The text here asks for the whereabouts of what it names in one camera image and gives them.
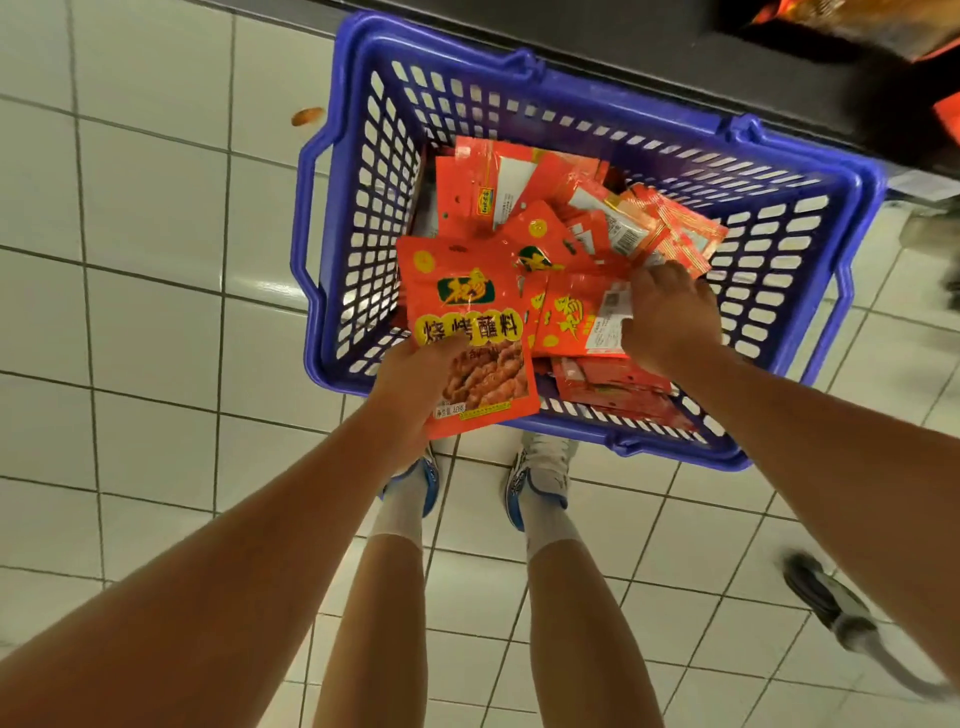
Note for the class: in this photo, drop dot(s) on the person's left forearm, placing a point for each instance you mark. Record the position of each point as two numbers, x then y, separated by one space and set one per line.
195 600

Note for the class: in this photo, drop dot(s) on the grey shoe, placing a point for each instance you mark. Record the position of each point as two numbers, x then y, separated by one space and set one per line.
540 473
416 480

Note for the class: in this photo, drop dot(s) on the person's left hand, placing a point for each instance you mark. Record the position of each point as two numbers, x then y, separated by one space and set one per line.
408 398

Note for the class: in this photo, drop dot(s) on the grey left shoe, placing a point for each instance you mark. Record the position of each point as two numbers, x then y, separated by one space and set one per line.
416 480

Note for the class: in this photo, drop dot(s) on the pile of red seasoning packets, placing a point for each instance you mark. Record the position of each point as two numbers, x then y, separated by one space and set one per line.
600 225

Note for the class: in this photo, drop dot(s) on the red barbecue dip seasoning packet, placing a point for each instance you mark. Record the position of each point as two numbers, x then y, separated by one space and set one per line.
480 360

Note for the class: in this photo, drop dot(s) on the person's right forearm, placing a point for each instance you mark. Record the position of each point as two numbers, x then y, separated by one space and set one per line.
840 495

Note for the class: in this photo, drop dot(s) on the rows of hanging red packets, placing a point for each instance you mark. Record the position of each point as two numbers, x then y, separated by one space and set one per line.
885 18

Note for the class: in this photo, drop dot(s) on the grey right shoe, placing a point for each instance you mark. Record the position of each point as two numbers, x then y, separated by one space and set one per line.
540 473

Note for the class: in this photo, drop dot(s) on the person's leg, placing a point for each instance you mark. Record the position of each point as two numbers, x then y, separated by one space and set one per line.
368 645
585 645

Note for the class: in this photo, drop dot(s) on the blue plastic basket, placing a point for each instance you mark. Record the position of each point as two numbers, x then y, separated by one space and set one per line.
795 240

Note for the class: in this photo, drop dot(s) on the small orange scrap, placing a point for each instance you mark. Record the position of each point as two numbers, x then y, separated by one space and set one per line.
308 116

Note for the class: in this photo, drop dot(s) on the person's right hand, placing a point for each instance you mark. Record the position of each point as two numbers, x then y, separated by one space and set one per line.
675 323

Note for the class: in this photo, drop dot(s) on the person's left leg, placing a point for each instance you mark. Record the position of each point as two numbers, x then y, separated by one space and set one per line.
368 645

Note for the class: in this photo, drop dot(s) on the person's right leg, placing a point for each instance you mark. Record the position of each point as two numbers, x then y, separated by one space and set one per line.
585 645

